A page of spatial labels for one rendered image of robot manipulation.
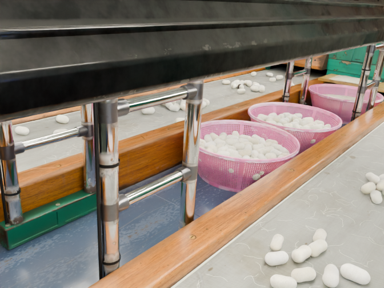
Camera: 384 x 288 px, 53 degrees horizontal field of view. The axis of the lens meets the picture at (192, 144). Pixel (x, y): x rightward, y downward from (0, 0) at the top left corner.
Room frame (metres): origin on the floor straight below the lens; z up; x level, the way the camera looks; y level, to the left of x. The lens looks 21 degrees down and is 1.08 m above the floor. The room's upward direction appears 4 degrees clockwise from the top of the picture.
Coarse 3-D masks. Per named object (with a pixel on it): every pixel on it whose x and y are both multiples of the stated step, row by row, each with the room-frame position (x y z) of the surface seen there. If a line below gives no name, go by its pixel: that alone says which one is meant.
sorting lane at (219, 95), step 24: (264, 72) 1.89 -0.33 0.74; (216, 96) 1.36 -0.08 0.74; (240, 96) 1.38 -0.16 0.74; (48, 120) 0.98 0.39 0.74; (72, 120) 0.99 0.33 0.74; (120, 120) 1.02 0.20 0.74; (144, 120) 1.03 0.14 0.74; (168, 120) 1.05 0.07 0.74; (72, 144) 0.82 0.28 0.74; (24, 168) 0.69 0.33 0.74
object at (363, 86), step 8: (368, 48) 1.16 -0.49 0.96; (376, 48) 1.17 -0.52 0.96; (368, 56) 1.15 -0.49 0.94; (368, 64) 1.15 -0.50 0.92; (376, 64) 1.28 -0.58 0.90; (368, 72) 1.15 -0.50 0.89; (376, 72) 1.27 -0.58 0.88; (360, 80) 1.16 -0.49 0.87; (376, 80) 1.27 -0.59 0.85; (360, 88) 1.15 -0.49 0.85; (368, 88) 1.19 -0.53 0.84; (376, 88) 1.27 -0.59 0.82; (360, 96) 1.15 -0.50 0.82; (376, 96) 1.27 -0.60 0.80; (360, 104) 1.15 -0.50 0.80; (368, 104) 1.27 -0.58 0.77; (360, 112) 1.15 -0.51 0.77; (352, 120) 1.16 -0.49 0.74
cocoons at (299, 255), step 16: (368, 176) 0.73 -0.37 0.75; (368, 192) 0.66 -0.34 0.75; (272, 240) 0.48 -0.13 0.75; (320, 240) 0.48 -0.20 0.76; (272, 256) 0.43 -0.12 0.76; (288, 256) 0.44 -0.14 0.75; (304, 256) 0.44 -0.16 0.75; (304, 272) 0.41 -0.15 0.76; (336, 272) 0.41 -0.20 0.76; (352, 272) 0.41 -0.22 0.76
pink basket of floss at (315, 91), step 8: (312, 88) 1.50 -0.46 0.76; (320, 88) 1.54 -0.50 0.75; (328, 88) 1.55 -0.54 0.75; (336, 88) 1.56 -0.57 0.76; (352, 88) 1.54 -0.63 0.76; (312, 96) 1.42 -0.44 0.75; (320, 96) 1.36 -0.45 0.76; (352, 96) 1.53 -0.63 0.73; (368, 96) 1.48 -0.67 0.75; (312, 104) 1.44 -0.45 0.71; (320, 104) 1.38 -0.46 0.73; (328, 104) 1.35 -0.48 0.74; (336, 104) 1.33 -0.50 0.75; (344, 104) 1.31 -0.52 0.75; (352, 104) 1.31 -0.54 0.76; (376, 104) 1.33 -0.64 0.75; (336, 112) 1.33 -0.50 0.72; (344, 112) 1.32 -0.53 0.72; (352, 112) 1.32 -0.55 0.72; (344, 120) 1.33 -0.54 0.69
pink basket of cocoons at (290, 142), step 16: (208, 128) 0.96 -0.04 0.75; (240, 128) 0.99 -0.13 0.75; (256, 128) 0.98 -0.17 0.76; (272, 128) 0.96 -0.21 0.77; (288, 144) 0.89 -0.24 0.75; (208, 160) 0.77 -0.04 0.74; (224, 160) 0.75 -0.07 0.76; (240, 160) 0.73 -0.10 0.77; (256, 160) 0.73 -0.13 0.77; (272, 160) 0.74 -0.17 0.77; (288, 160) 0.78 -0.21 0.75; (208, 176) 0.79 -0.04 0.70; (224, 176) 0.76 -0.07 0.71; (240, 176) 0.75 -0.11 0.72
